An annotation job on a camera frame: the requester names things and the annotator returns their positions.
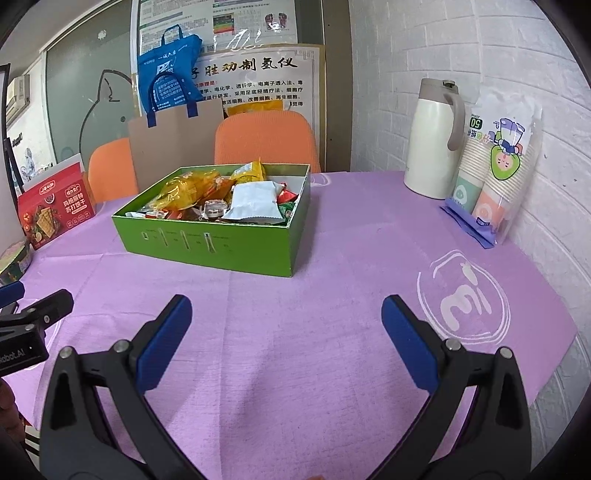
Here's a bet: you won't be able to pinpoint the blue tote bag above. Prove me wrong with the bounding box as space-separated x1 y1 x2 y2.
138 24 204 113

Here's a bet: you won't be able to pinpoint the red white snack bag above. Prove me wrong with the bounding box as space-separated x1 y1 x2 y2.
276 183 298 205

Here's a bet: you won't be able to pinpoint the brown paper bag blue handles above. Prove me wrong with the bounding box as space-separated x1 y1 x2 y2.
128 84 223 191

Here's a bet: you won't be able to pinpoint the air conditioner unit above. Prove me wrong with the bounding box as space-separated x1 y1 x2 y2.
6 74 30 126

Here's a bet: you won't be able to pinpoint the green snack packet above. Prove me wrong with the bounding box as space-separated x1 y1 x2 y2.
277 191 298 223

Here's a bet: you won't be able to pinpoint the green round tin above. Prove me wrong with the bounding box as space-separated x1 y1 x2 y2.
0 239 34 286

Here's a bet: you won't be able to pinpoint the cream thermos jug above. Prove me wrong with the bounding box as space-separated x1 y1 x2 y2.
404 78 466 200

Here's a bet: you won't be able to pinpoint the orange chair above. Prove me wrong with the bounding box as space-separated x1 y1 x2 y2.
88 138 138 203
214 111 322 173

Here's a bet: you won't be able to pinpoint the white board black frame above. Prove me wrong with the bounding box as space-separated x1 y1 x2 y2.
0 64 25 252

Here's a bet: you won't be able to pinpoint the paper cups pack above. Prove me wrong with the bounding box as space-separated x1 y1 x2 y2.
442 86 544 249

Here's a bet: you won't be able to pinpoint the white snack packet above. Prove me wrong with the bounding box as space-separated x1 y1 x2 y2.
221 181 284 225

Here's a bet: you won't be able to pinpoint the white chinese text poster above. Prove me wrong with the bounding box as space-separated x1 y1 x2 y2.
192 44 327 167

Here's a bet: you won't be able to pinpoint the person's left hand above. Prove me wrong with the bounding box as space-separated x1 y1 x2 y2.
0 380 26 443

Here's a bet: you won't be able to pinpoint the red cracker box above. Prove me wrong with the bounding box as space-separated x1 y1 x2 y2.
17 154 95 250

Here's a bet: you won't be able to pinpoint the yellow snack bag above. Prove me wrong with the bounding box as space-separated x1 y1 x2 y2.
147 160 266 212

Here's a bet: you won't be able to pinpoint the purple tablecloth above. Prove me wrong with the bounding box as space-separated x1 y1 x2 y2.
23 172 577 479

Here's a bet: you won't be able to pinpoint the left orange chair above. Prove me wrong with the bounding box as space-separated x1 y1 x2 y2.
88 138 138 203

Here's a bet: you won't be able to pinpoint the green cardboard box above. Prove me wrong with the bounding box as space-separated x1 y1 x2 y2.
112 164 311 277

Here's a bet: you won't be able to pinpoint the right orange chair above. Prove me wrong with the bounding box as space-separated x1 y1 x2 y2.
214 111 322 173

